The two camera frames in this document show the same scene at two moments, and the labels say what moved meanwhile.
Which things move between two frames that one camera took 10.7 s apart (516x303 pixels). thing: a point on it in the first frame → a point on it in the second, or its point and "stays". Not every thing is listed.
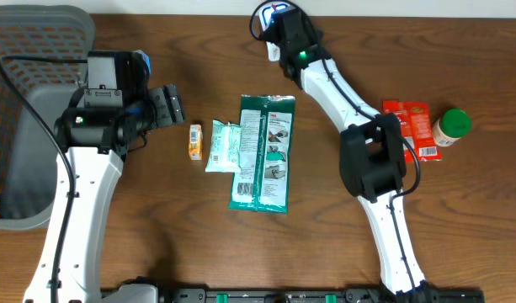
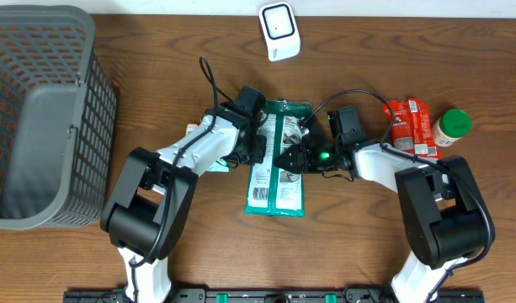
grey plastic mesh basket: (23, 165) stays
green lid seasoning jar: (454, 124) stays
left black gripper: (170, 103) → (258, 156)
